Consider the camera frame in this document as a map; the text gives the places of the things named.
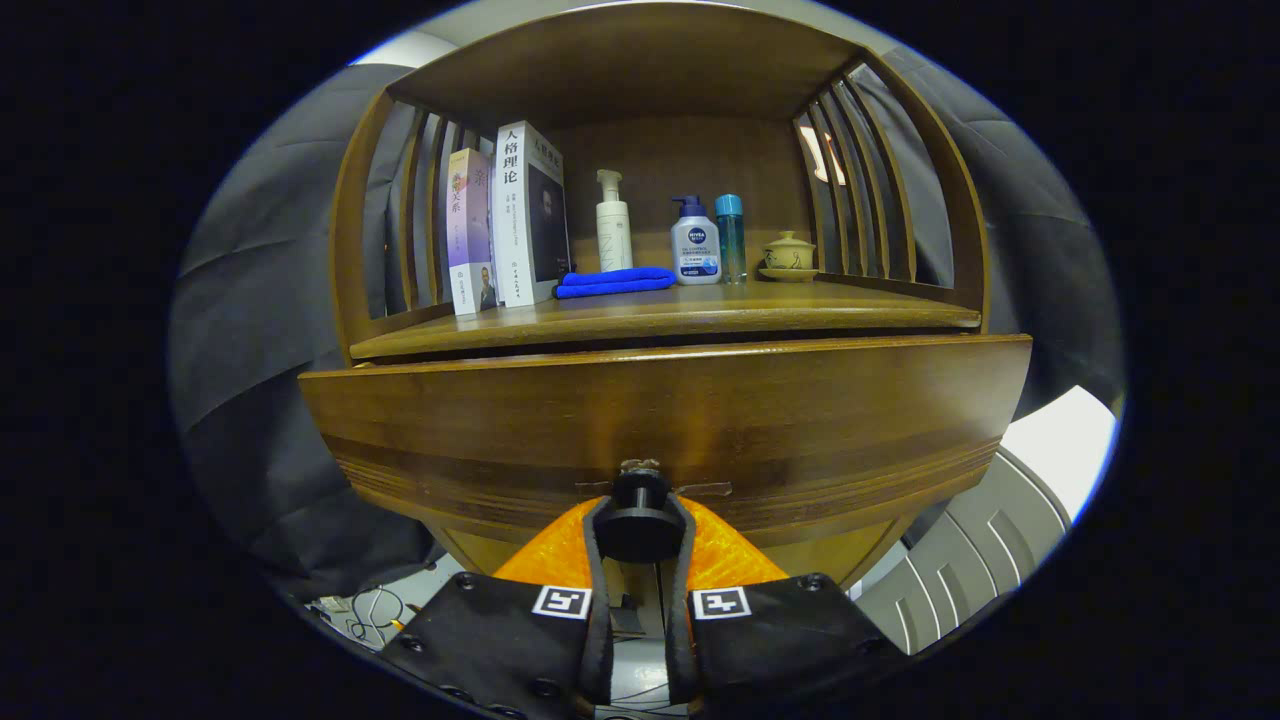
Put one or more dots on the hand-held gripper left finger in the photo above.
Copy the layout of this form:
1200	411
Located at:
598	640

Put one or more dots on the wooden countertop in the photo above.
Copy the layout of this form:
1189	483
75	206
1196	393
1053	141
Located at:
700	305

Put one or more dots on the blue folded cloth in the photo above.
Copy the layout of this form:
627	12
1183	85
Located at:
615	282

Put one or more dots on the white flat panel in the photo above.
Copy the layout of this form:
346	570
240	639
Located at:
1065	450

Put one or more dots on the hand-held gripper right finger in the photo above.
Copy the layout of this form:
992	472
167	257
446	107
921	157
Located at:
680	640

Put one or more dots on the white bottle blue pump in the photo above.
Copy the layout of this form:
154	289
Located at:
695	250

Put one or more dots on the black backdrop cloth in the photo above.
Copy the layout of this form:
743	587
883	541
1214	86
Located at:
260	330

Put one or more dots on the yellow saucer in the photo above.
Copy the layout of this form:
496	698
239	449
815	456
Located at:
787	275

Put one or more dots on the wooden drawer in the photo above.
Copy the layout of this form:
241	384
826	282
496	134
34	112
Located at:
700	420

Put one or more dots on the grey plastic chair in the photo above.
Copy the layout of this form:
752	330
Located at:
960	570

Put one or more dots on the purple book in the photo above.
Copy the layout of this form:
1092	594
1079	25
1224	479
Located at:
470	230

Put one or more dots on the wooden cabinet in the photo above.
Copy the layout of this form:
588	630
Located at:
680	150

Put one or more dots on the teal glass bottle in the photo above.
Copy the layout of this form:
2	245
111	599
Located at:
731	240

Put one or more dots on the black round drawer knob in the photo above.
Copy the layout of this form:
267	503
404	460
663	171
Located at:
638	520

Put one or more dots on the yellow lidded teacup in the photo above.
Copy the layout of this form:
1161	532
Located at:
789	252

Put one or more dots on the white book with portrait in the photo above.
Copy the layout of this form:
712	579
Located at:
520	210

